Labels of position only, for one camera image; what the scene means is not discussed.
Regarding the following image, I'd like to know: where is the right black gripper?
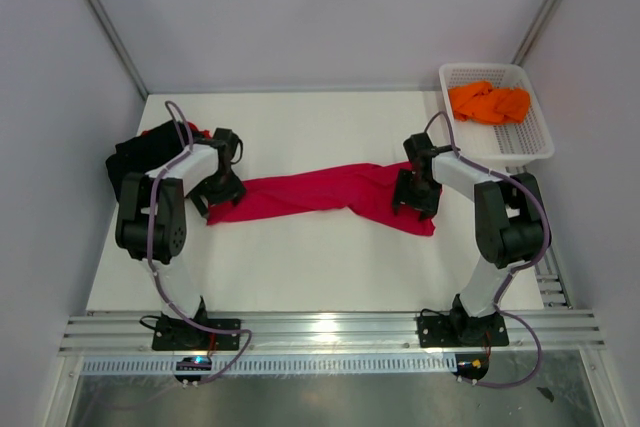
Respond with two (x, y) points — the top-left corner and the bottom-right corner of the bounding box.
(392, 169), (443, 223)

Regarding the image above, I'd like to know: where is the magenta t shirt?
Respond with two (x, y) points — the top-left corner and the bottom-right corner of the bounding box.
(207, 162), (436, 237)

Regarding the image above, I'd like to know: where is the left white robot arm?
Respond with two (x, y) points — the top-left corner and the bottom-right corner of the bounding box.
(108, 122), (247, 351)

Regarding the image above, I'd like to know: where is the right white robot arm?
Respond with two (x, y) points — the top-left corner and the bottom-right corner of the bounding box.
(391, 132), (551, 348)

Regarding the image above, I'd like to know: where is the red folded t shirt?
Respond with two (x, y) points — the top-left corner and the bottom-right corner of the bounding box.
(139, 120), (211, 143)

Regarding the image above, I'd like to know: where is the black folded t shirt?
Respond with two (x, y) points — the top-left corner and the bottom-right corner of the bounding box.
(105, 121), (183, 200)

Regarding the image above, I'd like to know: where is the white perforated plastic basket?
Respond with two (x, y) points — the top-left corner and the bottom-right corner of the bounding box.
(439, 63), (555, 169)

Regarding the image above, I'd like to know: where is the orange t shirt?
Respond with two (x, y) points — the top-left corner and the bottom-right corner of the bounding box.
(448, 81), (531, 126)

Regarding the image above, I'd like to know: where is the left black controller board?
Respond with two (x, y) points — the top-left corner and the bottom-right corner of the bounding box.
(174, 355), (212, 384)

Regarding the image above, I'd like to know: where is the black controller board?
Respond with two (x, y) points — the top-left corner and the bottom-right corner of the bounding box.
(454, 354), (490, 382)
(174, 355), (212, 384)

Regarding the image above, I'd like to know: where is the right black controller board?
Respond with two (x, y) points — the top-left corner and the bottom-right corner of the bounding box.
(454, 354), (490, 382)

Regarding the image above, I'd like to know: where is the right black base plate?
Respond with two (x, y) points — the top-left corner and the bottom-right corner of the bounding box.
(416, 309), (510, 348)

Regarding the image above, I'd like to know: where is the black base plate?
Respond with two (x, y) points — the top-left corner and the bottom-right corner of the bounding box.
(151, 316), (241, 352)
(416, 309), (510, 348)

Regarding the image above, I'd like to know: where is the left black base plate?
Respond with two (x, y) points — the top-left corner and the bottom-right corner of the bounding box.
(151, 316), (241, 352)

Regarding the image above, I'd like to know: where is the aluminium side rail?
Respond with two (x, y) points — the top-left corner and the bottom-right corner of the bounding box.
(507, 166), (574, 309)

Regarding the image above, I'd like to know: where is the aluminium front rail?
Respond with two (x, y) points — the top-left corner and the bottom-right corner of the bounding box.
(59, 309), (605, 355)

